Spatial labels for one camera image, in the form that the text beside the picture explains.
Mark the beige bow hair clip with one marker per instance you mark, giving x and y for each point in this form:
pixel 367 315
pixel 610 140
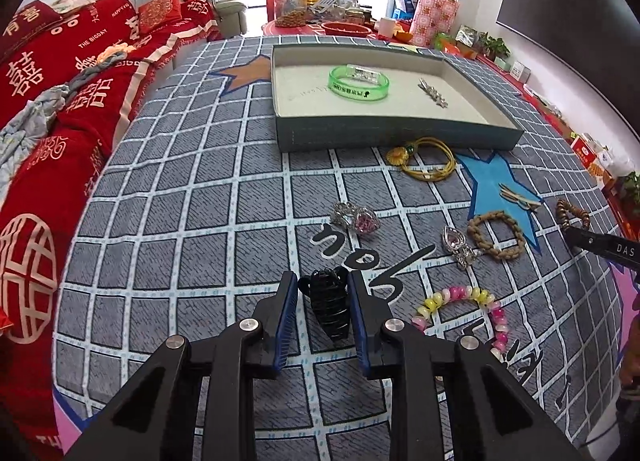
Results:
pixel 517 196

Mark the red colander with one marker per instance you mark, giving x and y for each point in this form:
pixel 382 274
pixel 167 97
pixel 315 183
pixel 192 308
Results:
pixel 345 28

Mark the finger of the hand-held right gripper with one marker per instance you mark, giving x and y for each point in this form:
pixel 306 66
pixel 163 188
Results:
pixel 600 243

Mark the clear plastic snack jar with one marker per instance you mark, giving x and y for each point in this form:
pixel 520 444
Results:
pixel 290 8

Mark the red patterned gift box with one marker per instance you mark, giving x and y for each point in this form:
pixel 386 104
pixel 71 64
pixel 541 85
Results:
pixel 432 16

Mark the red printed sofa cover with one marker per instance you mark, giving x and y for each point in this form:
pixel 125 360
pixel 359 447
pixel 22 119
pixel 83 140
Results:
pixel 75 56

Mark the silver metal hair clip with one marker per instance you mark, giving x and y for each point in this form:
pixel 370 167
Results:
pixel 432 92

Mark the blue and white box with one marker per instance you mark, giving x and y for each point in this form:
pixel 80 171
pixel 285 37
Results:
pixel 405 1

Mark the beige armchair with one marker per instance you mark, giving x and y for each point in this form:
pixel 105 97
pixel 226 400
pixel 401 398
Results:
pixel 232 11

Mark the light blue crumpled cloth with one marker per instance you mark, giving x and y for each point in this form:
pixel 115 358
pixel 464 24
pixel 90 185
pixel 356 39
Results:
pixel 25 126

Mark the grey tray with cream inside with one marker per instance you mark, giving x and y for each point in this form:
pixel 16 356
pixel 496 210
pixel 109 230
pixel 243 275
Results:
pixel 310 91

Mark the round red table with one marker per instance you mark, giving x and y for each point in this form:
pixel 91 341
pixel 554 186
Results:
pixel 300 31

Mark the white cup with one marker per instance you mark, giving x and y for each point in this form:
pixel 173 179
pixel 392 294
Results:
pixel 385 27

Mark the green potted plant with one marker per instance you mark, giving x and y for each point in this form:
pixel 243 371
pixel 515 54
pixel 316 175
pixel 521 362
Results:
pixel 492 46

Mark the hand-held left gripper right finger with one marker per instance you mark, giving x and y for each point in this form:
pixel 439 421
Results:
pixel 358 311

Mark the silver pink rhinestone claw clip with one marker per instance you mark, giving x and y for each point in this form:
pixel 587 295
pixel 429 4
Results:
pixel 457 243
pixel 362 221

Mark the black hair claw clip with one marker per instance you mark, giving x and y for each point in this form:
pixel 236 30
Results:
pixel 327 306

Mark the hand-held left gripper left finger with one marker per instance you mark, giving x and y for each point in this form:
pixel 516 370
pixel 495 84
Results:
pixel 287 311

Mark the red snack box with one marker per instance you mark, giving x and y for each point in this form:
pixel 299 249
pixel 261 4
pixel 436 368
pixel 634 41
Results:
pixel 585 151

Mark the black television screen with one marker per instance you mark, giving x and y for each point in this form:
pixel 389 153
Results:
pixel 560 16

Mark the red patterned cushion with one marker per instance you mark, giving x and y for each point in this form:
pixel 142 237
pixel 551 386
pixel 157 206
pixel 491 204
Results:
pixel 157 11

